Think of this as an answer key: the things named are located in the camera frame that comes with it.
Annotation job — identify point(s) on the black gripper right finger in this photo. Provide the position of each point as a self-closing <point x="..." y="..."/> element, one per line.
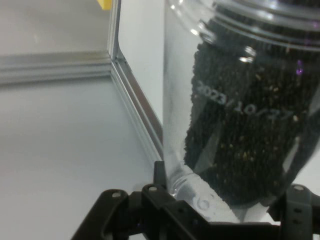
<point x="297" y="215"/>

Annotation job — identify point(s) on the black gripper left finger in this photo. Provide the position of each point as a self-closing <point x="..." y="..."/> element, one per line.
<point x="150" y="215"/>

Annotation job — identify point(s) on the clear jar of black seeds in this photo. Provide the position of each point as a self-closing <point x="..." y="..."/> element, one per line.
<point x="250" y="125"/>

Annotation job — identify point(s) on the yellow box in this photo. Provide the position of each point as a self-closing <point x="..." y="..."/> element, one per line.
<point x="105" y="3"/>

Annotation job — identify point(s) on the short aluminium frame rail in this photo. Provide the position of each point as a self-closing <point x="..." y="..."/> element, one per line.
<point x="135" y="105"/>

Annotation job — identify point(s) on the long aluminium frame rail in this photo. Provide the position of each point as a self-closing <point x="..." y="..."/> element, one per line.
<point x="50" y="67"/>

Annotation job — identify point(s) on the aluminium frame post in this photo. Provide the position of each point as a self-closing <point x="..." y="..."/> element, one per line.
<point x="113" y="30"/>

